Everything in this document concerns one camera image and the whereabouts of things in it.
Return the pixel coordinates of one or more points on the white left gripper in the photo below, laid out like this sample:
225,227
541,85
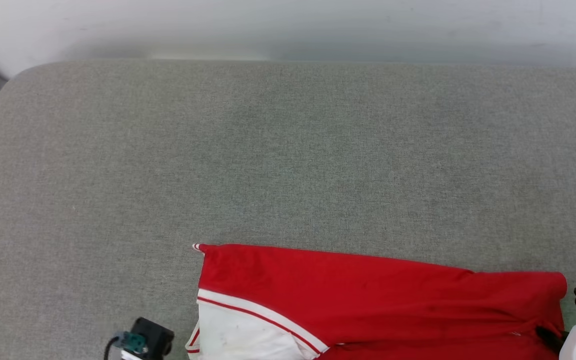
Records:
130,355

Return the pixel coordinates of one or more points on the red Bulls basketball jersey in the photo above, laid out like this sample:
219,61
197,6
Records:
368,295

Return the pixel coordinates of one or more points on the grey fabric sofa seat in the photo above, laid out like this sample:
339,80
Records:
288,160

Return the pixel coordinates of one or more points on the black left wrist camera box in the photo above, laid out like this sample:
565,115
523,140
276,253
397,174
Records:
155,337

